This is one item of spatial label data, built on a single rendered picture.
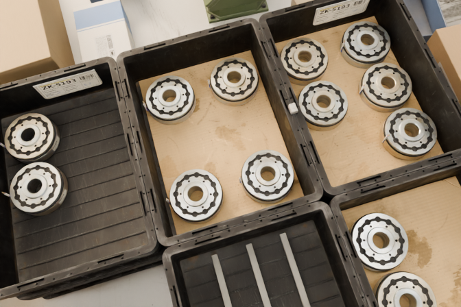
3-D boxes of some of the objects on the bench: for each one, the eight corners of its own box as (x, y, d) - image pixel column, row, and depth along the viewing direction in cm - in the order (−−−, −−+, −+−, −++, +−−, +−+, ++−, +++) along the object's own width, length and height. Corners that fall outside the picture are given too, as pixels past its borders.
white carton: (84, 29, 116) (72, 7, 108) (127, 18, 117) (119, -4, 109) (97, 92, 109) (84, 75, 101) (143, 80, 110) (134, 62, 102)
